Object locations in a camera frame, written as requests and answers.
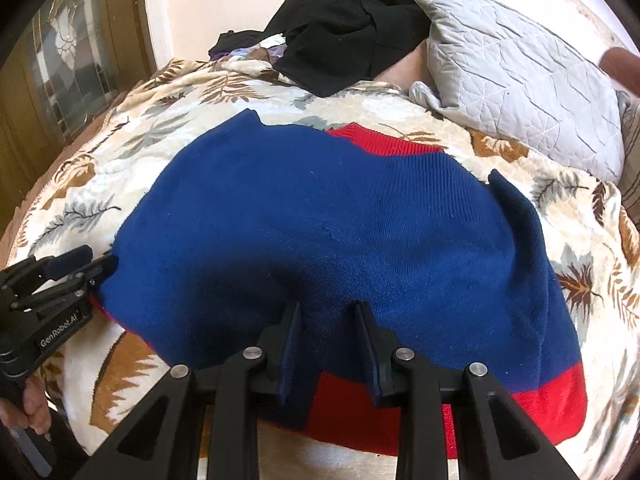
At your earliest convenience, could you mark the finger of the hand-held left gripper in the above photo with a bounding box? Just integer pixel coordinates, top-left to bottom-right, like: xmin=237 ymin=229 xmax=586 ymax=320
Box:
xmin=15 ymin=254 xmax=120 ymax=317
xmin=0 ymin=245 xmax=97 ymax=295

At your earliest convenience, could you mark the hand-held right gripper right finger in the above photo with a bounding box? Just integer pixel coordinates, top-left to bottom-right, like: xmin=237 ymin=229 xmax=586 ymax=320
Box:
xmin=352 ymin=302 xmax=558 ymax=480

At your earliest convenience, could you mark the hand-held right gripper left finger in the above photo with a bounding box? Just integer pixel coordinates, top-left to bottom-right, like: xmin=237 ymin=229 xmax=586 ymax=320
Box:
xmin=87 ymin=301 xmax=305 ymax=480

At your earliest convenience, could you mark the red and blue knit sweater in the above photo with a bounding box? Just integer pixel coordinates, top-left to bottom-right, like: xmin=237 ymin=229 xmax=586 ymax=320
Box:
xmin=90 ymin=109 xmax=588 ymax=461

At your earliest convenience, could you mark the person's left hand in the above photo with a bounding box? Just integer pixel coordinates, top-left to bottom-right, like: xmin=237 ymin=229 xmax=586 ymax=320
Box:
xmin=22 ymin=374 xmax=54 ymax=443

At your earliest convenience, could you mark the leaf print blanket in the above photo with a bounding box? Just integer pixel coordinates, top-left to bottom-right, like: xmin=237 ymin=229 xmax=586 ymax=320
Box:
xmin=0 ymin=57 xmax=640 ymax=480

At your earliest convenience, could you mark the wooden door with glass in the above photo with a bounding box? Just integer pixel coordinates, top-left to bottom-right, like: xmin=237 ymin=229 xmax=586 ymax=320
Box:
xmin=0 ymin=0 xmax=157 ymax=233

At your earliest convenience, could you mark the small dark cloth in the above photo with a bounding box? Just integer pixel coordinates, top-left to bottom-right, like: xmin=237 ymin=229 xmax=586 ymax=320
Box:
xmin=207 ymin=30 xmax=287 ymax=61

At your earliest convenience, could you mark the purple cloth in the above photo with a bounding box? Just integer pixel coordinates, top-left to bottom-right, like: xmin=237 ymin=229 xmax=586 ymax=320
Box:
xmin=234 ymin=45 xmax=290 ymax=68

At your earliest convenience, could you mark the beige cushion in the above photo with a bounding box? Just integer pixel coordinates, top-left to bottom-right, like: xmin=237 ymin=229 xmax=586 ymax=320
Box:
xmin=371 ymin=40 xmax=443 ymax=95

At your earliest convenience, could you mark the grey quilted pillow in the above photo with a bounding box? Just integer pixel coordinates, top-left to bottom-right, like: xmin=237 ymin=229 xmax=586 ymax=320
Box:
xmin=408 ymin=0 xmax=627 ymax=184

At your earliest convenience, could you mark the black garment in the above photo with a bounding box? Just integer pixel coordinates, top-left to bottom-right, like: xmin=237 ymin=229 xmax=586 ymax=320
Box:
xmin=264 ymin=0 xmax=432 ymax=98

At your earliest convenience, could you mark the striped floral sofa cushion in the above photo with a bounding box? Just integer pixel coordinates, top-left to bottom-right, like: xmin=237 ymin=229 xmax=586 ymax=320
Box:
xmin=616 ymin=89 xmax=640 ymax=222

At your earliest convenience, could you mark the red-brown sofa backrest cover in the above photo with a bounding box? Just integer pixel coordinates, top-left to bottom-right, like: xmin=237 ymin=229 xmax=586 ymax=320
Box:
xmin=600 ymin=47 xmax=640 ymax=96

